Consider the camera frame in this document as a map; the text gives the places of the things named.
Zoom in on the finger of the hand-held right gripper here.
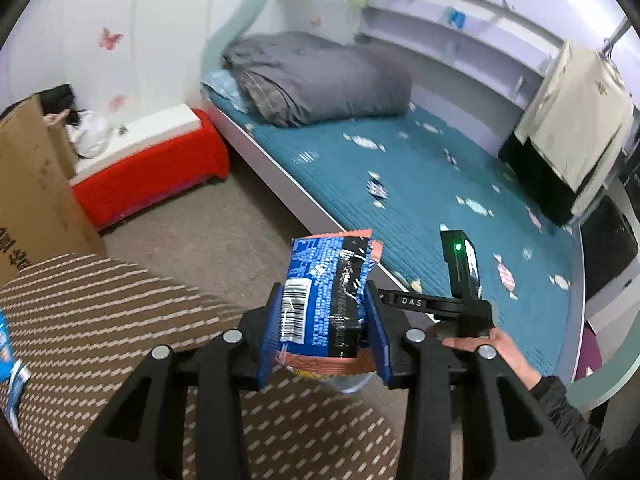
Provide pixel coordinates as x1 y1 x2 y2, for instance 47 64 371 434
375 287 442 320

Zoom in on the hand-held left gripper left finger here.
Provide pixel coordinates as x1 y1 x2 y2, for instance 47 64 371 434
60 284 284 480

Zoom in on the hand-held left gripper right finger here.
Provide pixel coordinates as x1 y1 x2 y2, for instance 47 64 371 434
366 282 584 480

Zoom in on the dark blue snack packet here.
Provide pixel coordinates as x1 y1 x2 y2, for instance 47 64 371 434
272 228 385 378

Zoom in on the person's right forearm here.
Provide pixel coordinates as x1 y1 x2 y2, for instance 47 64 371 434
527 374 623 480

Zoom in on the person's right hand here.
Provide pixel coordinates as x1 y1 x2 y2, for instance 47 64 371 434
442 329 544 392

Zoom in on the bed with teal sheet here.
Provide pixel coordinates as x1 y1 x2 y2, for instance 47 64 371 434
200 60 589 401

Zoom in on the black hanging garment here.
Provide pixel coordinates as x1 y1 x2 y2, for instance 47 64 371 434
498 132 603 227

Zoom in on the purple cloth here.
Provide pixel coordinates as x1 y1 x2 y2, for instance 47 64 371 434
574 329 599 382

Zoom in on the black screen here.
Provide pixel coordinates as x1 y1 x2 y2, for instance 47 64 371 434
580 194 640 302

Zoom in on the cream hanging garment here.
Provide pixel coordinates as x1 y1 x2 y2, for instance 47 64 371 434
514 39 636 217

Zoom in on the red bench with white top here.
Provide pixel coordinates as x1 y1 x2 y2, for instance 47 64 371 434
69 104 231 232

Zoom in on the grey duvet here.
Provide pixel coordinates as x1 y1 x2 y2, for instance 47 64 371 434
222 31 414 128

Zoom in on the light blue pillow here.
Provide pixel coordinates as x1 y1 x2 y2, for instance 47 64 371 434
202 70 253 113

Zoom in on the light blue snack packet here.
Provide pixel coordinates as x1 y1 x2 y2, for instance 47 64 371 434
0 309 32 433

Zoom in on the white plastic bag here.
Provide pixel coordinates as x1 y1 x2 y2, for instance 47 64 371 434
66 109 112 159

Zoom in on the large cardboard box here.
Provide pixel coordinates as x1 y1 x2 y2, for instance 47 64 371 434
0 95 107 287

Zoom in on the black bag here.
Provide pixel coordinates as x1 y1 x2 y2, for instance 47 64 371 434
39 85 76 113

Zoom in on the lilac wall shelf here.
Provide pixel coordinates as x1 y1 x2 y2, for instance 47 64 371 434
357 0 556 111

